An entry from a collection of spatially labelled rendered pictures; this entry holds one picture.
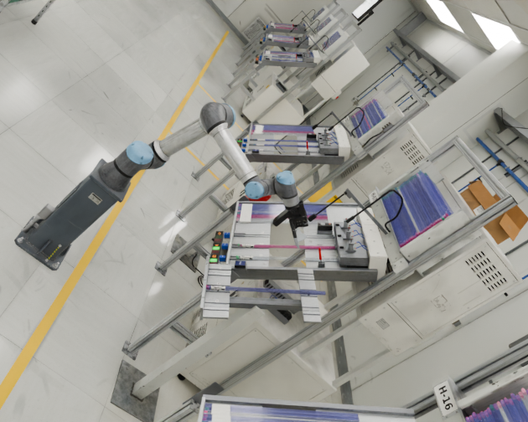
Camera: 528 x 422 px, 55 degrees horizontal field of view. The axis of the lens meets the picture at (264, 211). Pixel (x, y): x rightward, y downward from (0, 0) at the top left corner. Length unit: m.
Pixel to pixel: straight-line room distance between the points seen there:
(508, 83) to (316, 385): 3.86
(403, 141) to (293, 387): 1.86
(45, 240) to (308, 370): 1.49
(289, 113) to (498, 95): 2.67
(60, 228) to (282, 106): 4.75
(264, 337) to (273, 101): 4.70
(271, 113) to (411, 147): 3.50
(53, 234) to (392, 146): 2.31
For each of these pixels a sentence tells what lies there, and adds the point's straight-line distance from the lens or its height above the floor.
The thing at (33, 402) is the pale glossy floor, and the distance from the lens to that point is 2.35.
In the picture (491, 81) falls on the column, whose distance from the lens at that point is 5.66.
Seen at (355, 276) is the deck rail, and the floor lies 1.15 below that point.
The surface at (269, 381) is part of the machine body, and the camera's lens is 2.85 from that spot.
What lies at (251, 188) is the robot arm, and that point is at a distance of 2.13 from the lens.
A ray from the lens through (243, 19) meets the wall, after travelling 10.88.
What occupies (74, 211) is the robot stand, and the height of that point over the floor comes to 0.33.
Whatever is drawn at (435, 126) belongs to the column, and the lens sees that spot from 5.62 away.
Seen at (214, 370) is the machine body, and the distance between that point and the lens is 2.82.
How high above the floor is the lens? 1.81
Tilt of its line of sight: 20 degrees down
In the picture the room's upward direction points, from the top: 52 degrees clockwise
